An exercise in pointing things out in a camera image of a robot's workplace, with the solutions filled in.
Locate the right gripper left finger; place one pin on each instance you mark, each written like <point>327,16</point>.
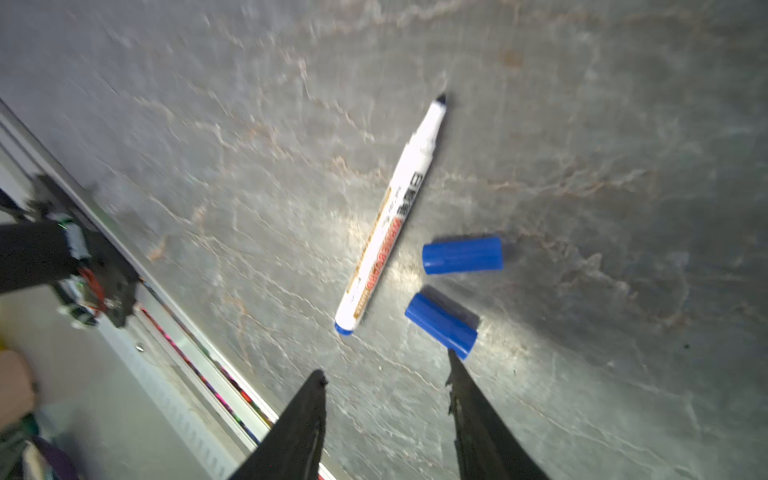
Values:
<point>293,447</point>

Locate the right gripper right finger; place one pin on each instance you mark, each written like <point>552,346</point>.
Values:
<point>485,446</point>

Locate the blue pen cap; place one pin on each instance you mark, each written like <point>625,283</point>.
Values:
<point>444,327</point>
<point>463,256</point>

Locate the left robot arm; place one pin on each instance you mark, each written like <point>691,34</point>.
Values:
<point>34,254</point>

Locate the white vented cable duct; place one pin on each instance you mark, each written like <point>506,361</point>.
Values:
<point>163,380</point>

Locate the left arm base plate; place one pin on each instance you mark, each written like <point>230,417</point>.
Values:
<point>104,283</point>

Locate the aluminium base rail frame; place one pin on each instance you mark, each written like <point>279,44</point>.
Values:
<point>89,403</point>

